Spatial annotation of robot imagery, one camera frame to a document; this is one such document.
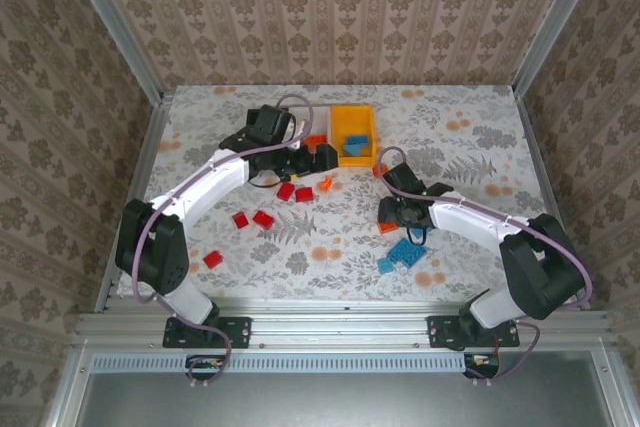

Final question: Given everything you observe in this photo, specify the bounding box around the white plastic container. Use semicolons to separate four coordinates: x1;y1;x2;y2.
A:
289;104;332;168

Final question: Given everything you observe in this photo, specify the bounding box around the floral table covering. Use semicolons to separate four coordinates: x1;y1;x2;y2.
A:
117;84;571;303

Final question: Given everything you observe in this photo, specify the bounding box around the aluminium frame post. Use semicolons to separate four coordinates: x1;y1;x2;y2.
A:
512;0;609;96
58;0;166;103

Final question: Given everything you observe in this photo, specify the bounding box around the long blue lego brick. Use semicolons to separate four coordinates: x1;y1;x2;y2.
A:
389;238;419;262
400;245;428;268

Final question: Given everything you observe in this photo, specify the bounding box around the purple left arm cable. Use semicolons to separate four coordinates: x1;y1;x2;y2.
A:
117;93;315;388

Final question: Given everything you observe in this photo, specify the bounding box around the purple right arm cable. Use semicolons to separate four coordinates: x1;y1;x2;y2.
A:
375;145;595;386

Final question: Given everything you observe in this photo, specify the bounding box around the black wiring hub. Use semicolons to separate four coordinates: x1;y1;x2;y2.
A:
463;352;501;379
185;354;226;373

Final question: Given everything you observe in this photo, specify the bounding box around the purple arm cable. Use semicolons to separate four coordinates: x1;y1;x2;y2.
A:
117;93;315;388
375;145;595;386

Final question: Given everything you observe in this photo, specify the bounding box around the grey metal panel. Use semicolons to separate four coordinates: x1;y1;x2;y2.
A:
74;369;621;427

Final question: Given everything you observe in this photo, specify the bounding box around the aluminium table side rail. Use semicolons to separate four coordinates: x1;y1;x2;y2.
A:
94;89;176;313
513;86;594;311

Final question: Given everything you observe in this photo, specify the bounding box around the orange plastic container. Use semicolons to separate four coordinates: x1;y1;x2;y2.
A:
329;104;378;169

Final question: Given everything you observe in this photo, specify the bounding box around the aluminium base beam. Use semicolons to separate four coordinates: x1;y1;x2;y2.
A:
74;296;614;348

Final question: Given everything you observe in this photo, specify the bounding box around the grey slotted cable duct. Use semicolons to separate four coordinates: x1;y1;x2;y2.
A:
92;352;469;374

